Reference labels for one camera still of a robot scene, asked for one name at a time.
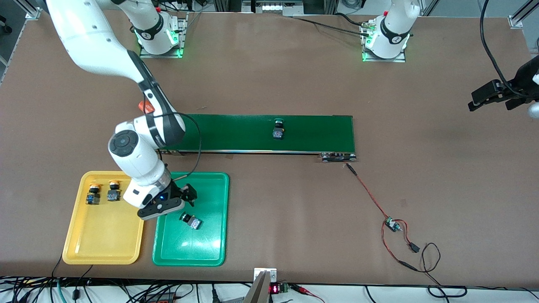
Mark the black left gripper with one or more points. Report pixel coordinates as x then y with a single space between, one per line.
523 79

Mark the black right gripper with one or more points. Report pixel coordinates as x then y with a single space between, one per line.
175 192

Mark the green push button switch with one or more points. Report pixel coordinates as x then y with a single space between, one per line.
277 134
193 222

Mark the yellow push button switch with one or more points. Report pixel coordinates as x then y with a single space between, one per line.
92 198
113 195

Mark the orange cylinder with 4680 print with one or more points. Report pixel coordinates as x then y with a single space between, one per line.
145 107

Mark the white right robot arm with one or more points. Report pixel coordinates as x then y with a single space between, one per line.
139 160

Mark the green plastic tray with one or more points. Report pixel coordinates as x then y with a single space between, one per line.
202 248

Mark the aluminium corner profile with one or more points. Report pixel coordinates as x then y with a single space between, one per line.
516 21
33 14

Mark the yellow plastic tray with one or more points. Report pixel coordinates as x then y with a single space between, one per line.
105 235

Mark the small red LED display module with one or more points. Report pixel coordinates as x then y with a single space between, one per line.
274 289

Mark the green conveyor belt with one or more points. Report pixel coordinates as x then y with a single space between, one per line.
316 132

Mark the red clip lead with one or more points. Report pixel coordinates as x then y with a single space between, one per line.
300 288

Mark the small circuit board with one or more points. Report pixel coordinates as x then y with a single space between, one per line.
393 225

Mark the grey metal camera mount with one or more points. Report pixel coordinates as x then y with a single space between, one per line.
257 290

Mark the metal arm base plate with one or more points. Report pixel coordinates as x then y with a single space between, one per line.
162 55
385 60

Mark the dark frame with white light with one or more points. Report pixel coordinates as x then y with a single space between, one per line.
273 7

